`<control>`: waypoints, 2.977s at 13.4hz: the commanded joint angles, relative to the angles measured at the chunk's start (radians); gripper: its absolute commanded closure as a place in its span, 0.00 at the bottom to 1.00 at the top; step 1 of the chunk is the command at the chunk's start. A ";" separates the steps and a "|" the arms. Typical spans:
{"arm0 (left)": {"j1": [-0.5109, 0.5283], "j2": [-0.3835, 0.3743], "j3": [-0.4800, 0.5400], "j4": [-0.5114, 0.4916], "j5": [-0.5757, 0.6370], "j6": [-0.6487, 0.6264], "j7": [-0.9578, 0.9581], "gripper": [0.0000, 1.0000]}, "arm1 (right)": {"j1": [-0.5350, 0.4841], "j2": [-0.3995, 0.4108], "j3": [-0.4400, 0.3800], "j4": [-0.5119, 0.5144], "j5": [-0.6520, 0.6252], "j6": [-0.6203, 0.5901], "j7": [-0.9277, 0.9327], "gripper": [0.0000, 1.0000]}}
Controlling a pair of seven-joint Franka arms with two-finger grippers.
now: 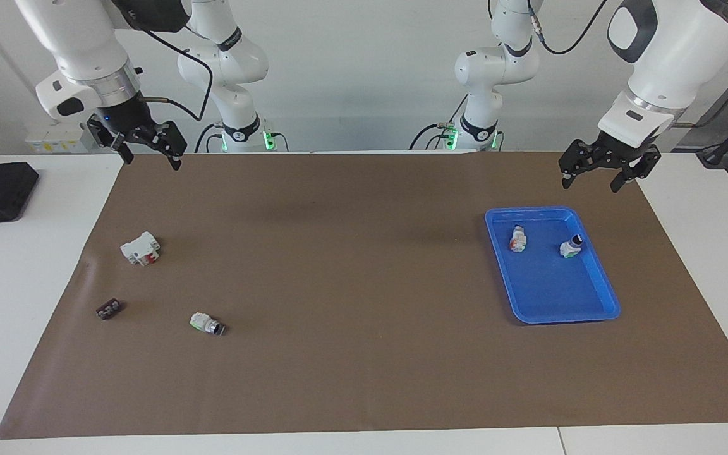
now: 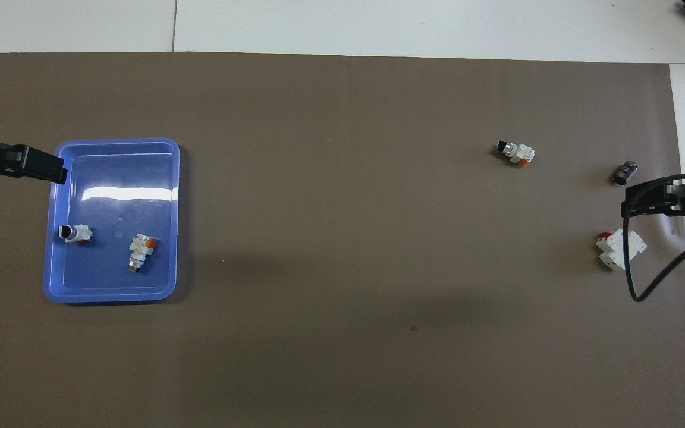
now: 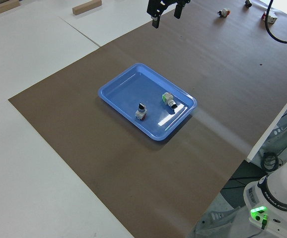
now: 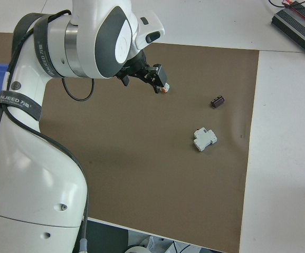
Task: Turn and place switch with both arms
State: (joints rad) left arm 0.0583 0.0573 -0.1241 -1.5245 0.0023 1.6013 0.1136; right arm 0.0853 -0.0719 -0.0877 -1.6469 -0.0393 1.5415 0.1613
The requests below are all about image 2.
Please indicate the white switch with orange block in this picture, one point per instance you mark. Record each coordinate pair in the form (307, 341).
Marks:
(141, 251)

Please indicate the brown table mat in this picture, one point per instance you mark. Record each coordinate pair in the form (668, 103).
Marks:
(342, 238)

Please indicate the white circuit breaker red lever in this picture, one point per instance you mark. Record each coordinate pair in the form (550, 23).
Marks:
(621, 249)

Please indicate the small black component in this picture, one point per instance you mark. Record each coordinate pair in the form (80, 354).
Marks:
(625, 172)

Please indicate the blue plastic tray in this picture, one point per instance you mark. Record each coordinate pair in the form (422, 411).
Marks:
(116, 267)

